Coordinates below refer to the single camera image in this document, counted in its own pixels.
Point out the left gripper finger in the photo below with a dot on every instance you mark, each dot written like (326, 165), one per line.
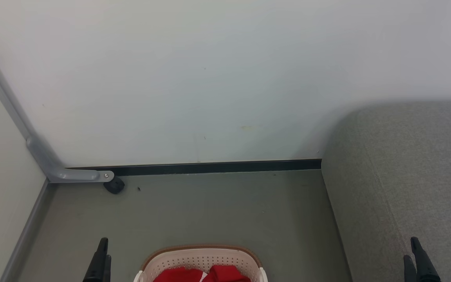
(108, 270)
(98, 264)

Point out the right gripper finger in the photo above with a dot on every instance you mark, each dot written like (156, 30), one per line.
(410, 272)
(424, 268)

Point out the red shorts with white stripe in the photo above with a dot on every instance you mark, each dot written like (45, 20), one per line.
(227, 274)

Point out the grey fabric sofa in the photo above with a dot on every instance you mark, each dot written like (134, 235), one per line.
(413, 176)

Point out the black caster wheel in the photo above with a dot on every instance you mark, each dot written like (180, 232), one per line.
(114, 185)

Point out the cream perforated plastic laundry basket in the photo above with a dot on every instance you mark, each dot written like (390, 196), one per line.
(202, 259)

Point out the grey partition bottom rail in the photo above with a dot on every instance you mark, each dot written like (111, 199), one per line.
(27, 231)

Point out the grey metal partition frame post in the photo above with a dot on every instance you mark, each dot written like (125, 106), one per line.
(41, 158)

